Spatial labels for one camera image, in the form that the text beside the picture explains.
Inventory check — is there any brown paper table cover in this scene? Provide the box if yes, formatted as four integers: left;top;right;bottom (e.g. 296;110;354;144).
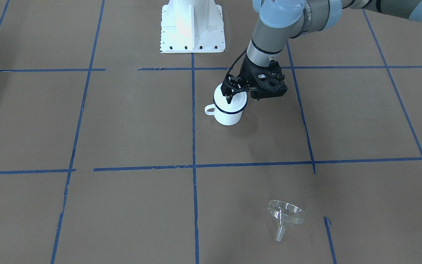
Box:
0;0;422;264

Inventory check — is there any white pedestal column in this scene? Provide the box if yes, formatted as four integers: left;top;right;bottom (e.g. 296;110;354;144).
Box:
160;0;226;54

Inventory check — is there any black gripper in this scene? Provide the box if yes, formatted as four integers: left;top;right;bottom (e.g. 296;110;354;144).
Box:
224;55;272;104

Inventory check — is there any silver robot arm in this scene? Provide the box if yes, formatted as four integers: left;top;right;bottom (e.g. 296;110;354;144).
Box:
221;0;422;104

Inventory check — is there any white enamel cup lid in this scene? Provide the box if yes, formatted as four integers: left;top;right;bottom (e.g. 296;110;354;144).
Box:
213;84;247;113

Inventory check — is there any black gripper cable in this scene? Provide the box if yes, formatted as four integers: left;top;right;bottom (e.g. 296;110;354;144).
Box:
224;48;250;92

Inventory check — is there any white enamel cup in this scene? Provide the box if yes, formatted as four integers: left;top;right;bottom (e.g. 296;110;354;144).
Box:
204;83;248;126

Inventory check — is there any clear plastic funnel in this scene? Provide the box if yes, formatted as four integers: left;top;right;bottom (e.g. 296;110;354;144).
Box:
267;199;307;242

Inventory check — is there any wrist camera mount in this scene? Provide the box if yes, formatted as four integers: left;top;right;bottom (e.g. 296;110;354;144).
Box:
250;60;288;100

